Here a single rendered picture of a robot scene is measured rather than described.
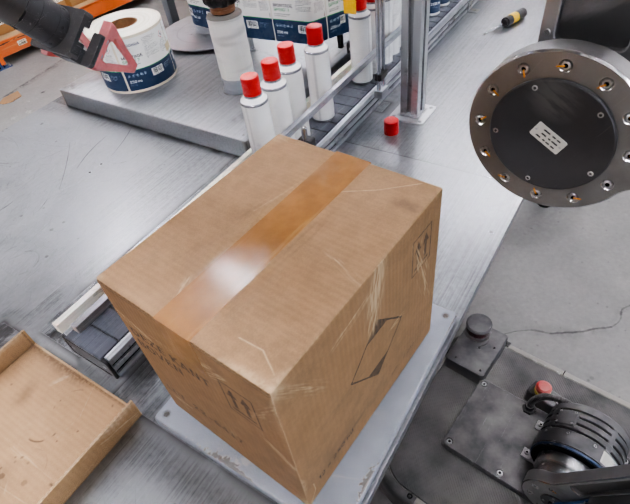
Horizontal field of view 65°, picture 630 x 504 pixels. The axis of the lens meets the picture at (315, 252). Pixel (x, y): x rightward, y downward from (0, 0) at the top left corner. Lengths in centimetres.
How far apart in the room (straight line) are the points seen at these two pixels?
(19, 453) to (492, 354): 110
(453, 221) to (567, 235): 130
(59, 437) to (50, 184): 67
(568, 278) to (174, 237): 170
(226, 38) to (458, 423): 108
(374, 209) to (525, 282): 150
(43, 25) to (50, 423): 55
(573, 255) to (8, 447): 189
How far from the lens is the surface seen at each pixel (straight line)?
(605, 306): 202
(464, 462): 134
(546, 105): 63
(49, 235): 117
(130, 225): 109
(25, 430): 87
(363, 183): 58
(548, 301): 197
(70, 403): 86
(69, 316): 85
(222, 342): 45
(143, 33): 143
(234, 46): 128
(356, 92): 126
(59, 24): 80
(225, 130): 120
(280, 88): 97
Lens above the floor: 148
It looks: 45 degrees down
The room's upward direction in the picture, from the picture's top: 9 degrees counter-clockwise
